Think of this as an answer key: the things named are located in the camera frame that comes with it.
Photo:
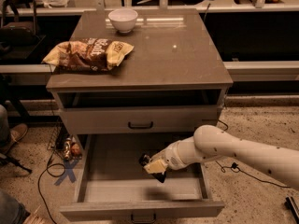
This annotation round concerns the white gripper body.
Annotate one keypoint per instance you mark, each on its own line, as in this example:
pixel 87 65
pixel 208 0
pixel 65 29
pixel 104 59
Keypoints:
pixel 171 160

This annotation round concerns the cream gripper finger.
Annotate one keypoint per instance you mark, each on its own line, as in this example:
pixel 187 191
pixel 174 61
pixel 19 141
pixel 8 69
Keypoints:
pixel 156 167

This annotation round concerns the person's brown shoe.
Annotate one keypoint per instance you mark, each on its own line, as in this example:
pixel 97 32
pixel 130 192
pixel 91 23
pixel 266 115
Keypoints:
pixel 18 132

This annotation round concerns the wire basket with cans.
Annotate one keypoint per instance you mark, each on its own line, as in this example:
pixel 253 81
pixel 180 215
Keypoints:
pixel 64 144

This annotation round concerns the dark rxbar chocolate bar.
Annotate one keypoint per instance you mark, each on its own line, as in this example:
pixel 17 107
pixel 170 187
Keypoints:
pixel 144 160

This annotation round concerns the black object floor corner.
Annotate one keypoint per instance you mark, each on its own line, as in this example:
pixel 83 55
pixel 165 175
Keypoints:
pixel 291 204

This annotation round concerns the yellow brown chip bag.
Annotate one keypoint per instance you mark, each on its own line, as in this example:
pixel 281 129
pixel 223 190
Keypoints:
pixel 88 54

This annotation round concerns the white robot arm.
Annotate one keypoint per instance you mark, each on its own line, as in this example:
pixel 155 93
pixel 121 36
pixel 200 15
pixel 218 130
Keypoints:
pixel 209 143

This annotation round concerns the blue tape cross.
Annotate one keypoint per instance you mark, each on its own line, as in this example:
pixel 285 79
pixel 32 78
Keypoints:
pixel 68 172

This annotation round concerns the open grey middle drawer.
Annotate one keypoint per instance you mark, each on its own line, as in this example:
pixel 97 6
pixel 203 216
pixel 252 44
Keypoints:
pixel 113 185

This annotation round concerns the person's leg in jeans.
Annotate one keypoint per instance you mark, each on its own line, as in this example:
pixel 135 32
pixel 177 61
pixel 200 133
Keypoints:
pixel 11 211

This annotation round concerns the black bag on shelf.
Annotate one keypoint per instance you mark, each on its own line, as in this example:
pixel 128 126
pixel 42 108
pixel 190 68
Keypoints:
pixel 19 33

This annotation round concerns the white ceramic bowl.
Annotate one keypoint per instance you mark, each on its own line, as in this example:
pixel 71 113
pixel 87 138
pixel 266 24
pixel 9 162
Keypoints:
pixel 123 19

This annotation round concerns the grey drawer cabinet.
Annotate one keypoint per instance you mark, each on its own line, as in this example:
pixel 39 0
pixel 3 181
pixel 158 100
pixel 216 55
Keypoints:
pixel 174 63

